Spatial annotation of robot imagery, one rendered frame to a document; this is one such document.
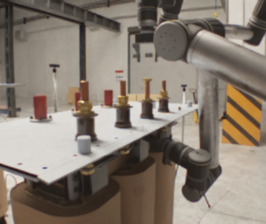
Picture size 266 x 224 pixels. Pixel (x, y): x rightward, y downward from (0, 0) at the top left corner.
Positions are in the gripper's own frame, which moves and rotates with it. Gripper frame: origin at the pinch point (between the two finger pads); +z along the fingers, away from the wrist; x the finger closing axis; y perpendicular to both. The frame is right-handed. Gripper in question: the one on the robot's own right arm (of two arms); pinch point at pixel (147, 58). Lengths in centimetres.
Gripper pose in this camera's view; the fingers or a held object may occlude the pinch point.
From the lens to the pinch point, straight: 131.0
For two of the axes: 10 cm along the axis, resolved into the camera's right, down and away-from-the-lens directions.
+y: -1.7, 1.4, -9.8
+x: 9.9, 0.2, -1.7
